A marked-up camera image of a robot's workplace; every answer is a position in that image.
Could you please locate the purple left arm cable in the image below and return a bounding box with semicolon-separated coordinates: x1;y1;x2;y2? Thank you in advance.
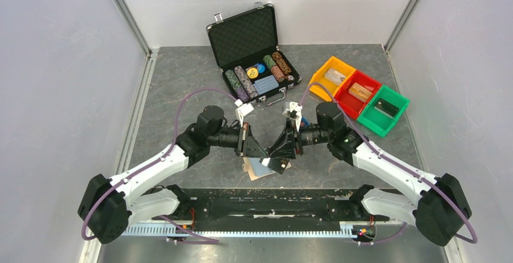
81;88;238;245

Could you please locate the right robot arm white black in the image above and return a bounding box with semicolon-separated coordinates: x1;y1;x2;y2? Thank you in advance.
267;102;477;247

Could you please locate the white card in yellow bin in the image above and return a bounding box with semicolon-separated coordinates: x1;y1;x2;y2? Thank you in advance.
324;68;347;86

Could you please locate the red plastic bin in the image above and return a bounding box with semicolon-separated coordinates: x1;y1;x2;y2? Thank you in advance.
335;70;382;120

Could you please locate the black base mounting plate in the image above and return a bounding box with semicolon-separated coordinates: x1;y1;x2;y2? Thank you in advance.
168;189;389;232

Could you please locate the orange card in red bin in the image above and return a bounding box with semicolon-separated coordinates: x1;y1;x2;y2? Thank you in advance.
348;83;372;102

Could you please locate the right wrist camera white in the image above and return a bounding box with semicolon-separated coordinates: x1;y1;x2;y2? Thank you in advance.
283;102;302;129

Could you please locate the beige leather card holder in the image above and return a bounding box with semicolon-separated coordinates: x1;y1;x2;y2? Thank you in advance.
242;157;292;181

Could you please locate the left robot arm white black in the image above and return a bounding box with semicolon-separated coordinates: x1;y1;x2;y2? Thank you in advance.
77;101;268;244

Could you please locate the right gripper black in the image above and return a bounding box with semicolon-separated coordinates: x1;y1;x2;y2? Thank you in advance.
270;118;332;160

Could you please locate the yellow plastic bin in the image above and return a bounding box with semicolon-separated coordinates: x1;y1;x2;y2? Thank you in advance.
309;56;356;97

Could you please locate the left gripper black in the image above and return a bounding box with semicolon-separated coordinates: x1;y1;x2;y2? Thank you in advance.
207;122;268;159

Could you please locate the black poker chip case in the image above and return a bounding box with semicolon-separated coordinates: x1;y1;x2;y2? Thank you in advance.
206;2;302;106

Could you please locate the black card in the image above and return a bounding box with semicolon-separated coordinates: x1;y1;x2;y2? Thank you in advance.
374;98;399;119
260;158;291;174

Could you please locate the green plastic bin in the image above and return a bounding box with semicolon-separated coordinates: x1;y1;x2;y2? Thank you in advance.
357;85;410;137

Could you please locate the black card in green bin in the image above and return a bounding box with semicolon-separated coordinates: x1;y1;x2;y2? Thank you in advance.
374;98;399;119

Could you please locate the orange blue toy car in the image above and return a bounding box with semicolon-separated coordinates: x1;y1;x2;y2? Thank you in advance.
300;117;310;128

